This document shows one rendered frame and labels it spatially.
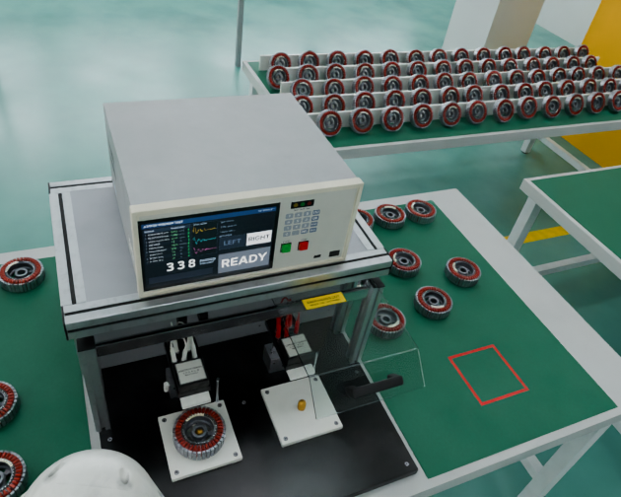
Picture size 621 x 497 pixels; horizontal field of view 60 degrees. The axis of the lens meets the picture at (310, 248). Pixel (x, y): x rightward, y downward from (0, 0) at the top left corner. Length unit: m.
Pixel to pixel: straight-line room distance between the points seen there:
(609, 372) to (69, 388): 1.44
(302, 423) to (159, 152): 0.68
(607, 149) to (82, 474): 4.37
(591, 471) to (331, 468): 1.48
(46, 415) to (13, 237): 1.75
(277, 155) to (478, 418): 0.83
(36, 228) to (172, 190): 2.11
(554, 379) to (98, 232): 1.24
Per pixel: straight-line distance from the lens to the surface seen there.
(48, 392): 1.42
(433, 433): 1.41
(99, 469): 0.56
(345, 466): 1.29
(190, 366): 1.21
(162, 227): 0.97
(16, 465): 1.30
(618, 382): 1.78
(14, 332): 1.56
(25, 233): 3.04
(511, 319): 1.76
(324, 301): 1.16
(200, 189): 0.99
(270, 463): 1.26
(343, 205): 1.08
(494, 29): 4.79
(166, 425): 1.29
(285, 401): 1.33
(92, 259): 1.16
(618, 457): 2.67
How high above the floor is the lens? 1.89
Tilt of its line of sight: 41 degrees down
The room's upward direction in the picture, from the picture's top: 11 degrees clockwise
